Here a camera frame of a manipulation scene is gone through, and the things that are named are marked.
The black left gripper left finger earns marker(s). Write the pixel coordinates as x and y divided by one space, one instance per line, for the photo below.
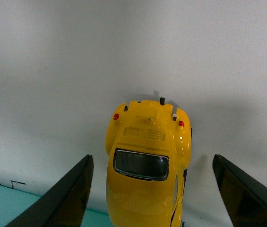
65 203

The teal plastic storage bin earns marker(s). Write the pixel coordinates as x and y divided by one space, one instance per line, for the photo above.
14 202

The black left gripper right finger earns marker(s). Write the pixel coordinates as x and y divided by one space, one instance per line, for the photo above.
244 197

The yellow beetle toy car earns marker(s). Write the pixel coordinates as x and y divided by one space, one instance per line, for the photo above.
149 148

